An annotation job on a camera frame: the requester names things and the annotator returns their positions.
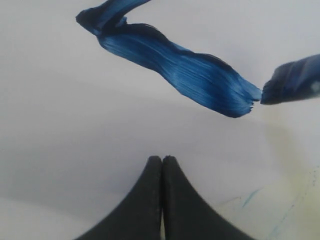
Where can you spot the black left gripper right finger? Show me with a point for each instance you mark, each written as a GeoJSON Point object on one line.
{"type": "Point", "coordinates": [186, 215]}

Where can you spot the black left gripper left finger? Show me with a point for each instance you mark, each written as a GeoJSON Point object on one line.
{"type": "Point", "coordinates": [138, 216]}

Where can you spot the white paper sheet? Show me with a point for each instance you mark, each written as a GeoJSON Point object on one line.
{"type": "Point", "coordinates": [77, 125]}

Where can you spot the black paintbrush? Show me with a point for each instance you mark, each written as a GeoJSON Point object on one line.
{"type": "Point", "coordinates": [293, 81]}

